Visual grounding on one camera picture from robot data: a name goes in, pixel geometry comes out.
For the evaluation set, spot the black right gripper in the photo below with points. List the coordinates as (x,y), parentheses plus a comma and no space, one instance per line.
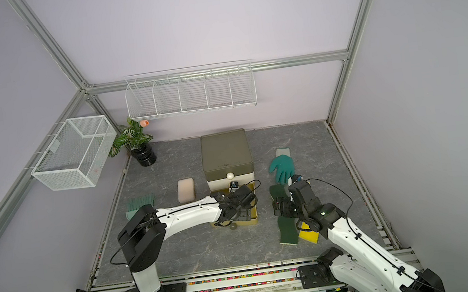
(285,202)

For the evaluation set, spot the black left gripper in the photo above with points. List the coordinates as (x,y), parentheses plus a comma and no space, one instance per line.
(247,211)

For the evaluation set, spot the green yellow sponge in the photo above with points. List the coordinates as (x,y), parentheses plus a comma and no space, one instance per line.
(288,231)

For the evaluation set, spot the pink sponge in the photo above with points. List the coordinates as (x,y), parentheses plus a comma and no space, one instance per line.
(186,191)

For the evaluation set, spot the olive three-drawer storage box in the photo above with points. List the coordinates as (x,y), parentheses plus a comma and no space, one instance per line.
(226,158)

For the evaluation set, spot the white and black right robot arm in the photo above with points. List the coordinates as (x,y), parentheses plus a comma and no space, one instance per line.
(355,259)

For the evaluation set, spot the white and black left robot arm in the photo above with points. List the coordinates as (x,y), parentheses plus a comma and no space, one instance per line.
(143,236)

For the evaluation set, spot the green rubber glove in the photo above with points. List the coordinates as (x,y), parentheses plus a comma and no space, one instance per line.
(283,166)

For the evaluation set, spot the light green dustpan brush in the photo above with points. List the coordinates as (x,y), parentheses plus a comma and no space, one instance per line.
(135,204)

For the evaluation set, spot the potted green plant black pot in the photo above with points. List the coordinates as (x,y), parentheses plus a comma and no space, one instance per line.
(136,141)

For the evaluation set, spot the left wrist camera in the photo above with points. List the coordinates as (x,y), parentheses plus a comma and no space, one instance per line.
(234,186)

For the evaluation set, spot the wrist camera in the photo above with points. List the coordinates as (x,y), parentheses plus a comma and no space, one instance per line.
(234,186)
(300,190)

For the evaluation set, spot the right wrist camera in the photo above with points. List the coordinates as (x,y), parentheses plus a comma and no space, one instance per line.
(300,190)

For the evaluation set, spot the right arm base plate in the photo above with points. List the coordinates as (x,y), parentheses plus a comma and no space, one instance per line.
(314,276)

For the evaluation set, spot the long white wire shelf basket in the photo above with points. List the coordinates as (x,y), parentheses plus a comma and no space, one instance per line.
(193,90)

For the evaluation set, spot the white wire cube basket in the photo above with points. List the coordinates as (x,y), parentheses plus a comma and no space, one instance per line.
(76,155)

